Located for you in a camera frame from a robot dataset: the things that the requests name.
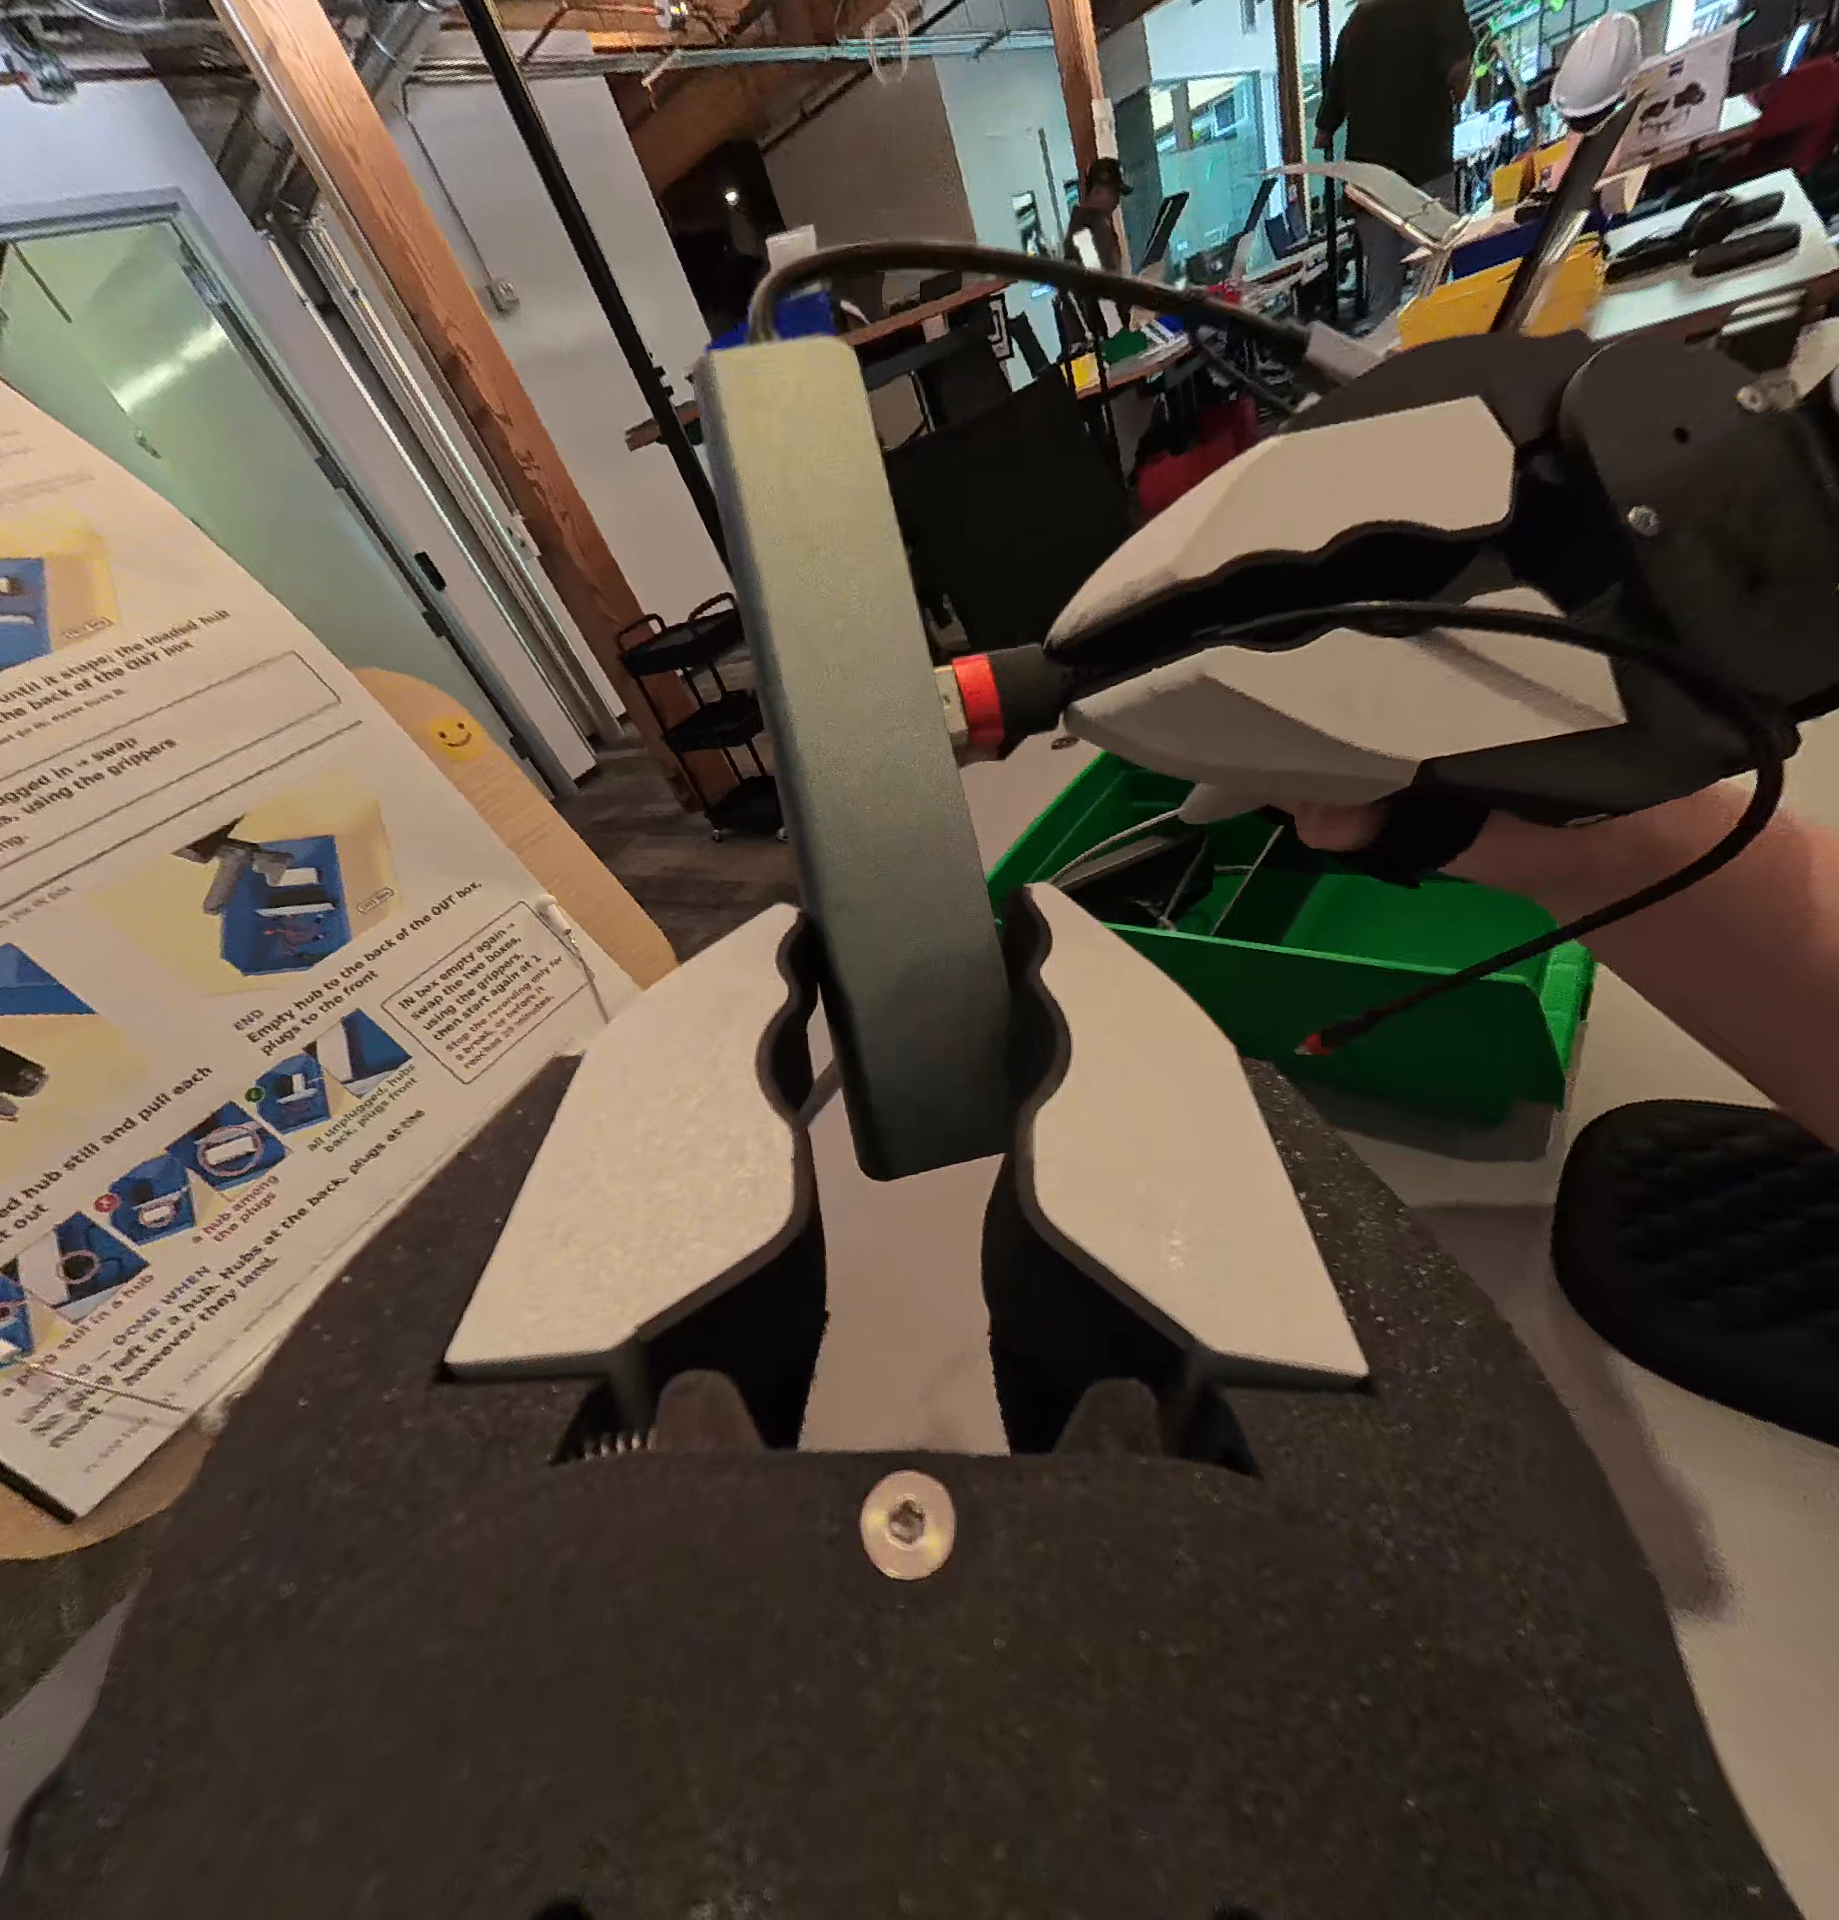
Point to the black mesh office chair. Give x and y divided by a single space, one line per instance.
1010 511

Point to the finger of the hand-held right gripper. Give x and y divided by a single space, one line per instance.
1311 706
1311 481

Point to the printed instruction sheet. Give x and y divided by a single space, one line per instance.
186 900

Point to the person's right hand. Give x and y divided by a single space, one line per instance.
1332 830

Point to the black tripod stand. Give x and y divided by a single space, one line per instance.
596 271

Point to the green plastic bin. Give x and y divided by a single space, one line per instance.
1430 990

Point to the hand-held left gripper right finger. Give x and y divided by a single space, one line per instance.
1176 1201

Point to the black rolling cart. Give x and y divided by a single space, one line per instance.
710 727

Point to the grey usb hub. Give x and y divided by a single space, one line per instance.
860 750

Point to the yellow smiley sticker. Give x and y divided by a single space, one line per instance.
456 739

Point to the wooden top desk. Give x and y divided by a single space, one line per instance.
650 427

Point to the black wrist rest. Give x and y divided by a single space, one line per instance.
1730 1276

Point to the blue storage bin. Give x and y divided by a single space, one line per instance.
803 315

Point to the yellow storage bin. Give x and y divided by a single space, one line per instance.
1460 315

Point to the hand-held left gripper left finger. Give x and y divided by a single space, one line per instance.
635 1201

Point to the red storage bin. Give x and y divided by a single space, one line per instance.
1176 481

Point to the black tilted board stand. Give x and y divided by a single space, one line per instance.
1571 210

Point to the wooden post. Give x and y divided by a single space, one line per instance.
456 375
1077 75

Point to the person's right forearm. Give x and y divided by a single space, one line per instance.
1730 975

